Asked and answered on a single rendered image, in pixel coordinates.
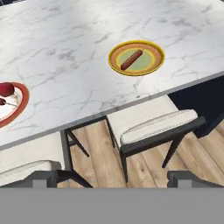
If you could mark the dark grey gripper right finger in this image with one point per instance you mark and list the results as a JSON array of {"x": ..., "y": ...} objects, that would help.
[{"x": 183, "y": 178}]

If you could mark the red cherries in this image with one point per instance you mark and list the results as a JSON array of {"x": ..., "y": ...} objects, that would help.
[{"x": 5, "y": 90}]

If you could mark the red rimmed white plate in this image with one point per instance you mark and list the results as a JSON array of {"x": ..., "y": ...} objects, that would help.
[{"x": 18, "y": 106}]

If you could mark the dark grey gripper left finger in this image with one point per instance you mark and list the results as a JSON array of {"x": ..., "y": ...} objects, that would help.
[{"x": 39, "y": 179}]

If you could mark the yellow rimmed brown plate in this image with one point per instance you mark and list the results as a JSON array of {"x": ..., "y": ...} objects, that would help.
[{"x": 136, "y": 58}]

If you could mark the brown sausage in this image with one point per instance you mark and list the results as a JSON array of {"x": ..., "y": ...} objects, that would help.
[{"x": 131, "y": 59}]

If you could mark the white cushioned dark stool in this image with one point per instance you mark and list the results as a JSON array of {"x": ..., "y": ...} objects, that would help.
[
  {"x": 32, "y": 157},
  {"x": 151, "y": 125}
]

